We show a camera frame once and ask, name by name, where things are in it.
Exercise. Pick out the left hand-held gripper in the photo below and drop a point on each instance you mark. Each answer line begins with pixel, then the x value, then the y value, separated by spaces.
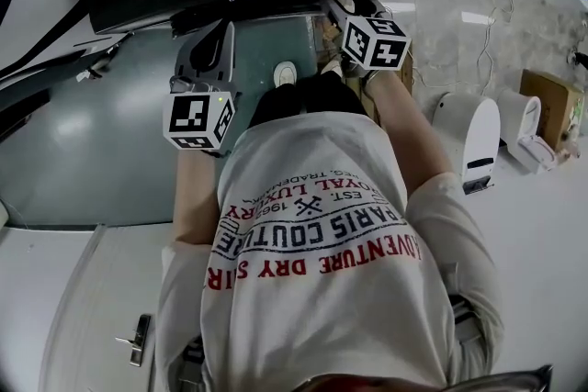
pixel 188 119

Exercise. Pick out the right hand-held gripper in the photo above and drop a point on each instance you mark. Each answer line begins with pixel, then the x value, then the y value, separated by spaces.
pixel 374 43

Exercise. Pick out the person's left forearm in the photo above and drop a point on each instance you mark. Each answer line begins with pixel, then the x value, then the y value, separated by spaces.
pixel 193 197

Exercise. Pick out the person's right forearm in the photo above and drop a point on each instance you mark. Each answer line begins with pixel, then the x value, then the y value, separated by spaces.
pixel 404 119

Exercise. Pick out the wooden slatted pallet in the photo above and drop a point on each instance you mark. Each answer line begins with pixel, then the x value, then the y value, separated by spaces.
pixel 328 36

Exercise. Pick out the white right shoe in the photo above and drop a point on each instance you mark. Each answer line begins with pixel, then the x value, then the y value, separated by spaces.
pixel 331 68

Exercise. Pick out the white shoe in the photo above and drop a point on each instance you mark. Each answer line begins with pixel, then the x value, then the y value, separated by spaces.
pixel 285 72
pixel 331 68

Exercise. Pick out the white left shoe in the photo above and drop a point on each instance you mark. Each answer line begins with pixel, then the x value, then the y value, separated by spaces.
pixel 285 72

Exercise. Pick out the black trousers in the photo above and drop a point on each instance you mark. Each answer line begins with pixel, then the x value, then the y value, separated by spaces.
pixel 294 105

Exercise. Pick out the white rounded appliance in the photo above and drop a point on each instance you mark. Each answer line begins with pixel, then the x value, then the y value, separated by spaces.
pixel 478 128

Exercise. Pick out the brown cardboard box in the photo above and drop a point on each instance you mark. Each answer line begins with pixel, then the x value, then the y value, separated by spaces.
pixel 551 96

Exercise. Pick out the white toilet seat unit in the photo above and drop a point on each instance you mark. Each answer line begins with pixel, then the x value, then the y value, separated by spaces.
pixel 528 142

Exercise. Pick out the white door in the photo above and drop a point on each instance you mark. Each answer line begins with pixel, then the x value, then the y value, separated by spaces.
pixel 101 289

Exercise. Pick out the white printed t-shirt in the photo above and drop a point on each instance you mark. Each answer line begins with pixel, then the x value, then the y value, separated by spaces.
pixel 321 303

